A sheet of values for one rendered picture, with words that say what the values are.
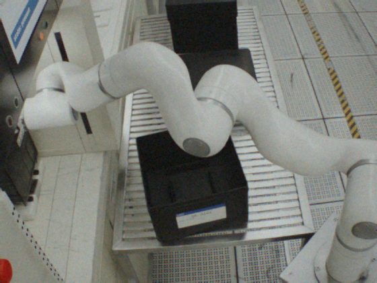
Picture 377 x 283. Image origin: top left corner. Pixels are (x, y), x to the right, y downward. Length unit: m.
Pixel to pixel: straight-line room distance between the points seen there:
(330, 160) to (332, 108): 1.93
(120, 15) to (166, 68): 1.30
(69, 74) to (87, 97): 0.10
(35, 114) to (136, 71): 0.37
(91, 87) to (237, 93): 0.30
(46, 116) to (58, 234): 0.37
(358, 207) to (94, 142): 0.86
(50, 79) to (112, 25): 0.96
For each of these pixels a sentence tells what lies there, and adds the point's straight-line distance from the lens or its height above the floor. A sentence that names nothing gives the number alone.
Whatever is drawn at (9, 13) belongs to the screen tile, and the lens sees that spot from 0.89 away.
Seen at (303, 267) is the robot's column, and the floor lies 0.76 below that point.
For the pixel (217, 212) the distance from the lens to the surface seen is 1.33.
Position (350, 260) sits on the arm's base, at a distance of 1.21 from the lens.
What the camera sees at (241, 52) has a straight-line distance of 1.83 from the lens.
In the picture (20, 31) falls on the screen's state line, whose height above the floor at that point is 1.51.
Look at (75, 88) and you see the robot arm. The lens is 1.05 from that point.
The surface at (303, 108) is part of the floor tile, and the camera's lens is 2.88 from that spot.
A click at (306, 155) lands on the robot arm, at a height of 1.23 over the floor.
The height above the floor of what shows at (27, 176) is 0.97.
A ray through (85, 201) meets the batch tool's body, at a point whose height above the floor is 0.87.
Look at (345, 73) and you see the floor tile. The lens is 3.18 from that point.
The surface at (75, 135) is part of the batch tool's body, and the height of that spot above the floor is 0.95.
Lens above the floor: 1.93
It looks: 46 degrees down
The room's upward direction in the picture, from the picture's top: 9 degrees counter-clockwise
